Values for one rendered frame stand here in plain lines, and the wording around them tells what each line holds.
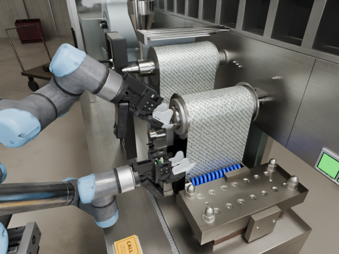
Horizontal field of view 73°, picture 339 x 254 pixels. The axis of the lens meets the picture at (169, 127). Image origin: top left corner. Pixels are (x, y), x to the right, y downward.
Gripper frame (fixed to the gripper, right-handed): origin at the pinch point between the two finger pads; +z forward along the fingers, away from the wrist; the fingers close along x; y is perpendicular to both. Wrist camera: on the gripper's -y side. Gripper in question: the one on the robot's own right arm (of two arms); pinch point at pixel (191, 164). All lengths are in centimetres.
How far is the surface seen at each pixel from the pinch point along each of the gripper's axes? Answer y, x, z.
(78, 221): -109, 81, -53
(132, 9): 40, 74, 2
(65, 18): -58, 889, -31
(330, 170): 8.4, -24.8, 29.4
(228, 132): 9.7, -0.2, 13.0
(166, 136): 8.6, 7.1, -6.0
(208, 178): -5.4, -3.2, 5.4
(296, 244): -25.3, -26.0, 29.3
